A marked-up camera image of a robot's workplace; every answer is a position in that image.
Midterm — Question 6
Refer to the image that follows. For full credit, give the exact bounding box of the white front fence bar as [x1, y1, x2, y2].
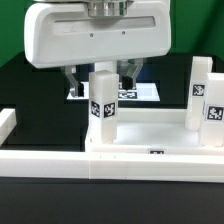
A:
[0, 150, 224, 183]

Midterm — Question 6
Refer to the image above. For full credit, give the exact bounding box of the marker tag sheet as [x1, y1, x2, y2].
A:
[67, 82, 160, 102]

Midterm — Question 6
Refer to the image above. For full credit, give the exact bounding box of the white desk top tray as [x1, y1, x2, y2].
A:
[85, 108, 224, 156]

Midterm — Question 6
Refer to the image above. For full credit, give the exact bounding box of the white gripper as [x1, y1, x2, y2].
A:
[24, 0, 171, 98]

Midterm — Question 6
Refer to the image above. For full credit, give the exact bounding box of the white left fence block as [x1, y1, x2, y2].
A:
[0, 108, 17, 146]

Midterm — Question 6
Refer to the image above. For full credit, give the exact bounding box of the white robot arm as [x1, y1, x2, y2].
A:
[24, 0, 171, 90]

